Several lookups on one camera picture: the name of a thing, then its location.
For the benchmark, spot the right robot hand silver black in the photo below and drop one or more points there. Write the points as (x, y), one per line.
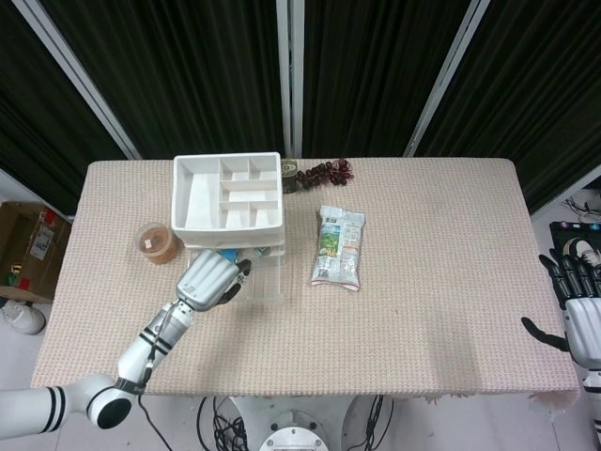
(584, 324)

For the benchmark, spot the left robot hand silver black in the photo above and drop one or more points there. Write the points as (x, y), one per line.
(206, 282)

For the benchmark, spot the clear plastic drawer box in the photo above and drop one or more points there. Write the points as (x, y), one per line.
(267, 282)

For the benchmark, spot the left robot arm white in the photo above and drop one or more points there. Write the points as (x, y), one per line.
(141, 350)

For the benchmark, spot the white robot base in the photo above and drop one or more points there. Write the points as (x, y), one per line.
(291, 423)

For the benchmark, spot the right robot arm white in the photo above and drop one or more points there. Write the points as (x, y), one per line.
(594, 383)

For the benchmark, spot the white plastic drawer cabinet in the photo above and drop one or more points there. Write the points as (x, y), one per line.
(202, 197)

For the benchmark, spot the blue item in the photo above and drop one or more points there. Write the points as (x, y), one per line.
(230, 256)

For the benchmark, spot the clear jar of rubber bands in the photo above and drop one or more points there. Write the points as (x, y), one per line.
(157, 244)

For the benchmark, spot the green white item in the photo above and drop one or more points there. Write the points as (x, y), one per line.
(261, 252)

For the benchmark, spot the black and white sneaker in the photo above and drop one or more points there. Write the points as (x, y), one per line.
(587, 251)

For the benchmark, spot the olive green tin can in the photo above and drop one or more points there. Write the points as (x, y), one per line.
(290, 178)

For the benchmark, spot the white snack bag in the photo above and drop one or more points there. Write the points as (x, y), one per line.
(338, 249)

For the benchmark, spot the dark red grape bunch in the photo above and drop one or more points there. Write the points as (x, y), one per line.
(324, 174)

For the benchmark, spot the beige checked tablecloth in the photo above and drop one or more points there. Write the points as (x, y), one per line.
(375, 329)

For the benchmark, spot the brown cardboard box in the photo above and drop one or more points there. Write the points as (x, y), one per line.
(28, 249)

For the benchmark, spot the black curtain panel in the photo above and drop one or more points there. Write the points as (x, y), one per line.
(42, 117)
(375, 70)
(540, 94)
(188, 70)

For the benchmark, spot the white partition post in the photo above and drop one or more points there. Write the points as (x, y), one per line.
(80, 80)
(446, 80)
(290, 75)

